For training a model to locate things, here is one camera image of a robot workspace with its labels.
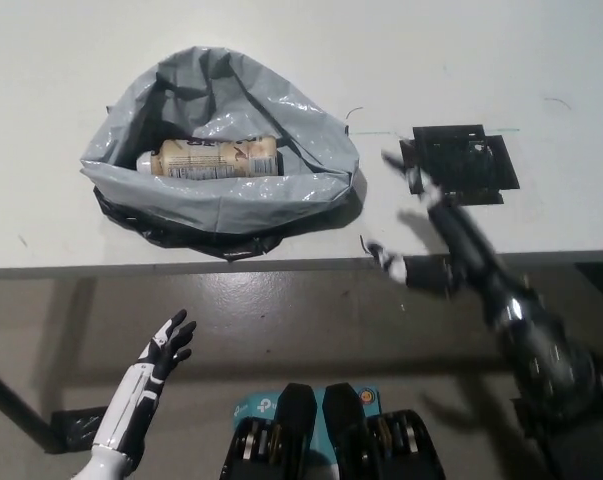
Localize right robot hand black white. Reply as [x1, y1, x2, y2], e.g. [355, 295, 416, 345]
[364, 149, 523, 322]

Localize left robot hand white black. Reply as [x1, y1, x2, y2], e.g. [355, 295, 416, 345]
[90, 308, 198, 457]

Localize beige protein shake bottle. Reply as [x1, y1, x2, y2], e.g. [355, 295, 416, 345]
[135, 134, 287, 181]

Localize grey plastic bag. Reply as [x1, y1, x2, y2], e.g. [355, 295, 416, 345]
[79, 45, 359, 236]

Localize black tape square patch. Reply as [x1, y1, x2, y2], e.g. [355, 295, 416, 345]
[399, 121, 522, 207]

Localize teal cardboard box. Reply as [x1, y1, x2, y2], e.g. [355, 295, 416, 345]
[232, 384, 383, 480]

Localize black metal table leg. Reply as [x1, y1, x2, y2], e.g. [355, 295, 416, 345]
[0, 356, 55, 451]

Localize black robot body blocks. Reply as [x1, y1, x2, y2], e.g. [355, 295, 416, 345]
[222, 382, 438, 480]

